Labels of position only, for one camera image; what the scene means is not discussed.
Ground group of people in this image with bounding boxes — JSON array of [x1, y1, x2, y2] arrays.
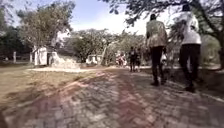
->
[[114, 46, 144, 73]]

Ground row of trees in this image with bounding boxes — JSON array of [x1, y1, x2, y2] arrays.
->
[[70, 28, 148, 66]]

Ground red brick path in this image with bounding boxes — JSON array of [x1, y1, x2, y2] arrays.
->
[[0, 66, 224, 128]]

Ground pale sandy ground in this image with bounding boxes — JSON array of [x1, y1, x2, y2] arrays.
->
[[27, 66, 102, 74]]

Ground person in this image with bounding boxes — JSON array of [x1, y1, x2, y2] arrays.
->
[[145, 13, 169, 87], [177, 3, 203, 94]]

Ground small white building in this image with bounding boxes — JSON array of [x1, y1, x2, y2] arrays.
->
[[31, 45, 60, 67]]

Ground leafy tree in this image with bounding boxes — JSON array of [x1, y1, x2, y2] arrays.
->
[[16, 1, 76, 55]]

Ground dry grass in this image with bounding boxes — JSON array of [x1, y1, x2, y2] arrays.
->
[[0, 63, 101, 108]]

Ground dark trees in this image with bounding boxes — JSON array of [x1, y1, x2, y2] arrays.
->
[[0, 5, 32, 62]]

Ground large overhanging tree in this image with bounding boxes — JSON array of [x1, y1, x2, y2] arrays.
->
[[102, 0, 224, 70]]

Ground short post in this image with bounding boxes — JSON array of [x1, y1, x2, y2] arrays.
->
[[12, 50, 18, 64]]

